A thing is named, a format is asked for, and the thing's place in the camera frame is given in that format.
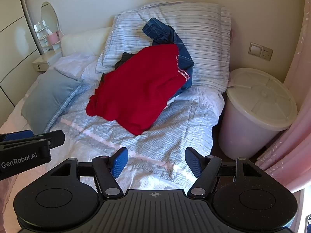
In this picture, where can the white plastic bin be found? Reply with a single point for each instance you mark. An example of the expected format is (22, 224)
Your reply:
(240, 136)

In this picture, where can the white nightstand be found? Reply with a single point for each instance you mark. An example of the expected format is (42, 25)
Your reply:
(45, 59)

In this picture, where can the white wall socket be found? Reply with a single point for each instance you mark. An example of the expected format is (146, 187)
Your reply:
(266, 53)

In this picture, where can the pink round box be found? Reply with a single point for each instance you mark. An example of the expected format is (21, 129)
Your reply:
(53, 39)

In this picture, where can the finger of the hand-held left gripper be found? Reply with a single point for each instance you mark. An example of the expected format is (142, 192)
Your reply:
(55, 138)
(19, 135)

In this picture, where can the blue-grey cushion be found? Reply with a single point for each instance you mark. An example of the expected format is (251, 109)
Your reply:
(46, 97)

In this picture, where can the white wall switch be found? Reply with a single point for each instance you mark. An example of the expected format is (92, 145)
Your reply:
(255, 49)

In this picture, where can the light blue herringbone blanket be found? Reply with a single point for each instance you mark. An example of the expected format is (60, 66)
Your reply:
(170, 126)

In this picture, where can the white wardrobe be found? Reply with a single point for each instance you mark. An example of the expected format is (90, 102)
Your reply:
(12, 53)

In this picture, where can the white bin lid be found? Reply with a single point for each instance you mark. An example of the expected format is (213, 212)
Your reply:
(262, 97)

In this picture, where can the round mirror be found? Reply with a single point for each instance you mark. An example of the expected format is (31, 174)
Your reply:
(48, 14)

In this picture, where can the small white shelf organizer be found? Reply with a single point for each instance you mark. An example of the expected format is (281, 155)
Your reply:
(38, 26)

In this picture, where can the white pillow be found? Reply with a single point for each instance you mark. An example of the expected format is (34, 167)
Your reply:
(82, 43)

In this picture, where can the blue denim jeans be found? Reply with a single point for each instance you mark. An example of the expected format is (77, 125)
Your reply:
(158, 31)

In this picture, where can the red knitted sweater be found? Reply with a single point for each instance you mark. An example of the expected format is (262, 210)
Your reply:
(136, 89)

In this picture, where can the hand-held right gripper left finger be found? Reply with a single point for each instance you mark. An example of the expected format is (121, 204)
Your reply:
(120, 162)

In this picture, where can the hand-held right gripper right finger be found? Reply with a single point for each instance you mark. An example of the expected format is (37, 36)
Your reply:
(193, 162)

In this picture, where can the pink curtain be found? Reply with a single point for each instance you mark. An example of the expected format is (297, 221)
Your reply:
(301, 102)

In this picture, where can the white garment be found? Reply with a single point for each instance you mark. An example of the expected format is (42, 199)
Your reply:
(171, 101)

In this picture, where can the blue striped pillow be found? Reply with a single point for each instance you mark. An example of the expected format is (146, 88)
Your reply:
(206, 36)

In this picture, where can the dark grey garment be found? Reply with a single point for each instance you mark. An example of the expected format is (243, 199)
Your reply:
(125, 57)

